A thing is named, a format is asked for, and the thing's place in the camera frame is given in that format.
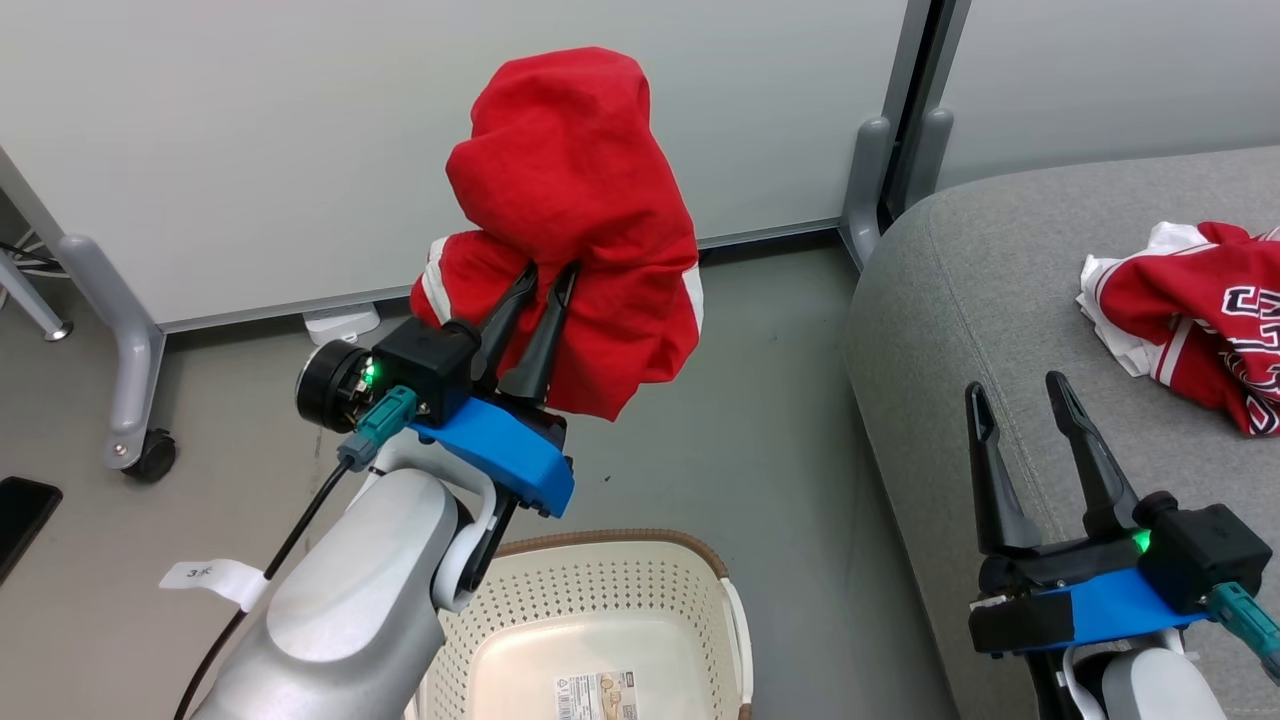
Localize black cable bundle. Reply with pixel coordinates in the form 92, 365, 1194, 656
0, 228, 63, 273

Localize wide white partition, grey legs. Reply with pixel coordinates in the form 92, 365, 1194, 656
0, 0, 936, 471

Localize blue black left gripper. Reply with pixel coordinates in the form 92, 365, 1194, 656
410, 262, 581, 591

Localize narrow white partition, grey leg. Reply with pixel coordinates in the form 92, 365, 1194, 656
900, 0, 1280, 216

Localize grey fabric sofa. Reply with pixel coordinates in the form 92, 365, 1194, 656
845, 147, 1280, 720

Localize black smartphone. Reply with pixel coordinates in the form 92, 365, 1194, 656
0, 477, 63, 586

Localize white paper cable tag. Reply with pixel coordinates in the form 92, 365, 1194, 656
160, 558, 269, 613

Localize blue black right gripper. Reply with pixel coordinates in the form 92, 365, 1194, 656
965, 371, 1213, 656

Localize white printed basket sticker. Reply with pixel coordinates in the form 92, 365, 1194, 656
555, 670, 639, 720

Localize right arm teal-plug cable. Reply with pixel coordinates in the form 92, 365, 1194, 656
1205, 583, 1280, 683

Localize beige perforated laundry basket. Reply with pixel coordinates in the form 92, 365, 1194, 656
405, 529, 757, 720

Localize grey metal table leg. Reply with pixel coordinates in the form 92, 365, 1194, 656
0, 250, 74, 343

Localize black caster wheel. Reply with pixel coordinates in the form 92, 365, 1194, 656
122, 428, 178, 484

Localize left arm teal-plug black cable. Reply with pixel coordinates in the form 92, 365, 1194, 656
175, 385, 419, 720

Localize white power adapter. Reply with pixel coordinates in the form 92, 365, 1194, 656
303, 304, 382, 347

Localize red white lettered jersey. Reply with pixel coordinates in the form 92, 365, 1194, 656
1077, 221, 1280, 439

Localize plain red white-striped garment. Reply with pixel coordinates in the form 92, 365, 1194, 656
410, 47, 705, 422

